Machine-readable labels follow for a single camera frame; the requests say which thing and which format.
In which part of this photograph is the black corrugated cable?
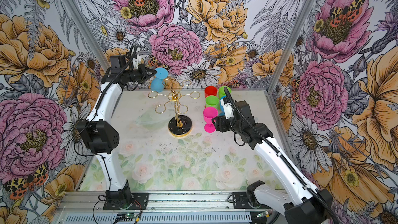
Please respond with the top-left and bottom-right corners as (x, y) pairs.
(223, 86), (340, 224)
(73, 45), (138, 194)

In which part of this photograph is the green circuit board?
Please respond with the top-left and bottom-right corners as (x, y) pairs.
(114, 213), (142, 224)
(256, 211), (272, 218)

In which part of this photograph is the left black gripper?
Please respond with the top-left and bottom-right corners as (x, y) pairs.
(124, 63), (158, 84)

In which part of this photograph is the green wine glass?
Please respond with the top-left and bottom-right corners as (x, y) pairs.
(205, 95), (220, 109)
(218, 86), (232, 99)

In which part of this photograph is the red wine glass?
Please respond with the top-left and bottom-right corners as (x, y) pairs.
(204, 86), (218, 98)

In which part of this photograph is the left black corrugated cable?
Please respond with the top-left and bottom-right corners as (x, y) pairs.
(73, 45), (138, 194)

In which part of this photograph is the white vented cable duct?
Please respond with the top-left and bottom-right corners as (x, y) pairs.
(59, 211), (252, 224)

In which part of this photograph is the gold wire wine glass rack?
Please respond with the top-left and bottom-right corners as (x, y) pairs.
(148, 88), (201, 138)

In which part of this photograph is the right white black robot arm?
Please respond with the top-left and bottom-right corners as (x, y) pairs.
(212, 98), (339, 224)

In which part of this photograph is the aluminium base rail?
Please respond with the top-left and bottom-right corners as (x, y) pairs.
(55, 189), (324, 215)

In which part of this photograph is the pink wine glass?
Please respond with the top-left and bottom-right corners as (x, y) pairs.
(203, 107), (218, 133)

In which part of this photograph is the left green circuit board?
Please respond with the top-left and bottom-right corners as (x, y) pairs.
(114, 213), (142, 224)

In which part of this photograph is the light blue wine glass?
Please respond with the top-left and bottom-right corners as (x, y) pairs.
(150, 67), (169, 93)

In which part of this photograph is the right green circuit board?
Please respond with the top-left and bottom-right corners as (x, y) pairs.
(256, 211), (272, 218)

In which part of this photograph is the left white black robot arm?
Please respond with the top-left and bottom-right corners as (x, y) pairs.
(76, 55), (156, 210)

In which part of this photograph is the right black corrugated cable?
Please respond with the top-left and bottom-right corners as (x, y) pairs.
(223, 86), (340, 224)

